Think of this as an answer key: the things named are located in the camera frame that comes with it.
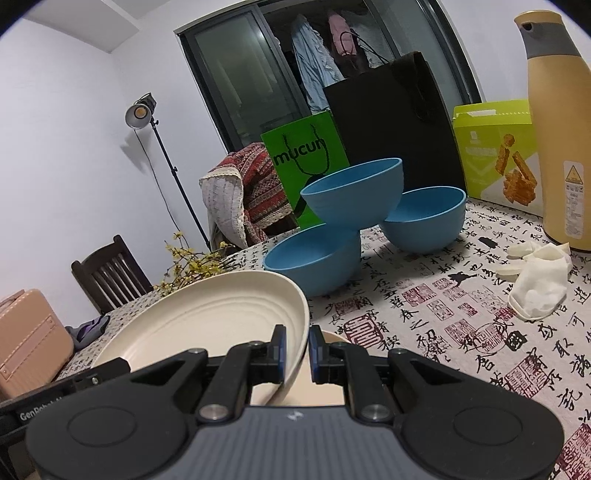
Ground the green paper bag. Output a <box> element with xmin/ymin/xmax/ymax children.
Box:
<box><xmin>262</xmin><ymin>111</ymin><xmax>349</xmax><ymax>229</ymax></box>

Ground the blue bowl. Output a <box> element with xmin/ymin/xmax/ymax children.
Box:
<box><xmin>301</xmin><ymin>158</ymin><xmax>404</xmax><ymax>230</ymax></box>
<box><xmin>263</xmin><ymin>224</ymin><xmax>362</xmax><ymax>297</ymax></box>
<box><xmin>380</xmin><ymin>186</ymin><xmax>467</xmax><ymax>254</ymax></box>

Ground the blue bowl left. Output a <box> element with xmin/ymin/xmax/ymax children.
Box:
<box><xmin>263</xmin><ymin>224</ymin><xmax>362</xmax><ymax>297</ymax></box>

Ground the yellow-green snack box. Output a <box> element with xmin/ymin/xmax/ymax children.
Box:
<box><xmin>452</xmin><ymin>99</ymin><xmax>543</xmax><ymax>216</ymax></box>

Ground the black paper bag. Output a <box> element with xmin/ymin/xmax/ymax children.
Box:
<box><xmin>324</xmin><ymin>51</ymin><xmax>467</xmax><ymax>191</ymax></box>

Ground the studio light on stand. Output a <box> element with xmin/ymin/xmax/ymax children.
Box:
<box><xmin>124</xmin><ymin>92</ymin><xmax>212</xmax><ymax>252</ymax></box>

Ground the calligraphy print tablecloth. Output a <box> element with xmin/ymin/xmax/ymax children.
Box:
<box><xmin>55</xmin><ymin>197</ymin><xmax>591</xmax><ymax>480</ymax></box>

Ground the dark wooden chair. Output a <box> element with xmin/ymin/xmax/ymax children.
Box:
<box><xmin>71</xmin><ymin>235</ymin><xmax>153</xmax><ymax>315</ymax></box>

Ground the blue bowl top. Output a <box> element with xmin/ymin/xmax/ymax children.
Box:
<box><xmin>301</xmin><ymin>158</ymin><xmax>404</xmax><ymax>230</ymax></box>

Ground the yellow thermos jug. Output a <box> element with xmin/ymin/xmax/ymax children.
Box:
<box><xmin>514</xmin><ymin>10</ymin><xmax>590</xmax><ymax>252</ymax></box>

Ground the dark framed glass door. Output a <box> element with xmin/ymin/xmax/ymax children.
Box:
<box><xmin>176</xmin><ymin>1</ymin><xmax>482</xmax><ymax>151</ymax></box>

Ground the patterned blanket on chair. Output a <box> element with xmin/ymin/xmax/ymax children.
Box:
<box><xmin>199</xmin><ymin>142</ymin><xmax>297</xmax><ymax>249</ymax></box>

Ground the hanging pink garment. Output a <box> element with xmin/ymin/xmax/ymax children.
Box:
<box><xmin>328</xmin><ymin>10</ymin><xmax>356</xmax><ymax>57</ymax></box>

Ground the grey purple cloth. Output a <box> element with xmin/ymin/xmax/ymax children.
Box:
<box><xmin>65</xmin><ymin>314</ymin><xmax>110</xmax><ymax>352</ymax></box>

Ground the pink small suitcase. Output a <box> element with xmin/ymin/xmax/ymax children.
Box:
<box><xmin>0</xmin><ymin>289</ymin><xmax>74</xmax><ymax>401</ymax></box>

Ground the blue bowl right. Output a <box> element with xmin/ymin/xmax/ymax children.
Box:
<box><xmin>380</xmin><ymin>186</ymin><xmax>467</xmax><ymax>254</ymax></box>

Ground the hanging light blue shirt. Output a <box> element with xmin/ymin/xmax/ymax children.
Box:
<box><xmin>291</xmin><ymin>14</ymin><xmax>345</xmax><ymax>114</ymax></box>

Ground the yellow flower branch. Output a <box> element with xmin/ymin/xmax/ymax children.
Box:
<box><xmin>153</xmin><ymin>231</ymin><xmax>231</xmax><ymax>297</ymax></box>

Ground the cream plate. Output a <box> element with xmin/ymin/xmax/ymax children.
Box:
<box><xmin>93</xmin><ymin>270</ymin><xmax>310</xmax><ymax>406</ymax></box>
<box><xmin>250</xmin><ymin>329</ymin><xmax>355</xmax><ymax>408</ymax></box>

